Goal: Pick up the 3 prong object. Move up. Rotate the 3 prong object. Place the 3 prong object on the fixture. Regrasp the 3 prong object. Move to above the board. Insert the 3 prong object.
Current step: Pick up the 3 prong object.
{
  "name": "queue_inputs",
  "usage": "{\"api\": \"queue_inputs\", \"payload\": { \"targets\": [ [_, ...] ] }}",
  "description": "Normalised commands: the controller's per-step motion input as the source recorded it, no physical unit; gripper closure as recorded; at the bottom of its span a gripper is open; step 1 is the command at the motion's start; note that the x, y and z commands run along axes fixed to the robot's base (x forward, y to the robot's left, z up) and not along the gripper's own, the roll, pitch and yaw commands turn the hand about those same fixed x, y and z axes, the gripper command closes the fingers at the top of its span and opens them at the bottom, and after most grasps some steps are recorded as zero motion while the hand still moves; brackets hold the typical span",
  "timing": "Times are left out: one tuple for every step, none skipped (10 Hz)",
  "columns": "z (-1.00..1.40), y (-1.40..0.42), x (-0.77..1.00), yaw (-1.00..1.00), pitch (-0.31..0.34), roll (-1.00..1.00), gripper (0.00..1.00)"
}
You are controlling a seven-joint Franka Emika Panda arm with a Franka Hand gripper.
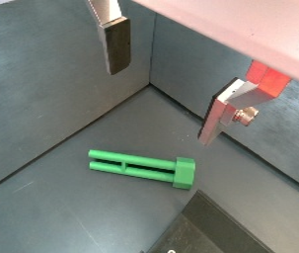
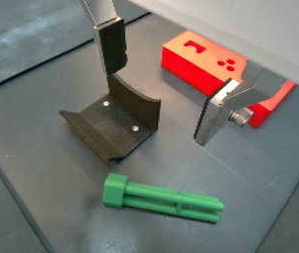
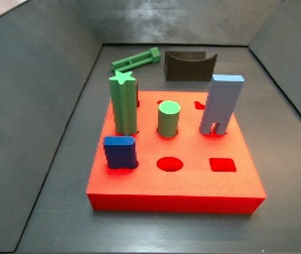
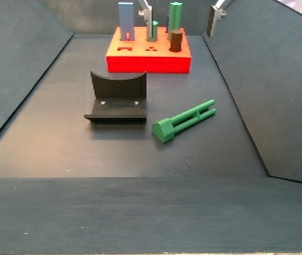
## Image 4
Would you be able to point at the green three prong object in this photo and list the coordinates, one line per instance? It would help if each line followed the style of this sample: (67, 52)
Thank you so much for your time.
(166, 128)

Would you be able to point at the green round cylinder peg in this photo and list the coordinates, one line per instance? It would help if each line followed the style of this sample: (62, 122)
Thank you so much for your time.
(151, 37)

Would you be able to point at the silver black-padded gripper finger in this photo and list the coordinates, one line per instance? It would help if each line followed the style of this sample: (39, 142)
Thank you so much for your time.
(146, 13)

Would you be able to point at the brown hexagonal peg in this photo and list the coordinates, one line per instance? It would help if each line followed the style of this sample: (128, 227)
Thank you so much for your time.
(175, 40)

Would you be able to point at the light blue slotted block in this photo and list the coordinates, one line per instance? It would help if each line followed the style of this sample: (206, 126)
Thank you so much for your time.
(127, 22)

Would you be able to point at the black curved fixture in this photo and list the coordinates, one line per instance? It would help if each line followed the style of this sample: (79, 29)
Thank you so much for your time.
(120, 100)

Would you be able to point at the green star peg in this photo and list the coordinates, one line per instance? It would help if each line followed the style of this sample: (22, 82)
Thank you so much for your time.
(174, 17)

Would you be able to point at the red peg board block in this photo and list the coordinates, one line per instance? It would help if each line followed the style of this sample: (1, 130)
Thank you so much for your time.
(141, 56)

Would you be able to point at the silver bolted gripper finger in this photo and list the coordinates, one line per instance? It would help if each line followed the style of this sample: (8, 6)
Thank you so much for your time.
(215, 13)

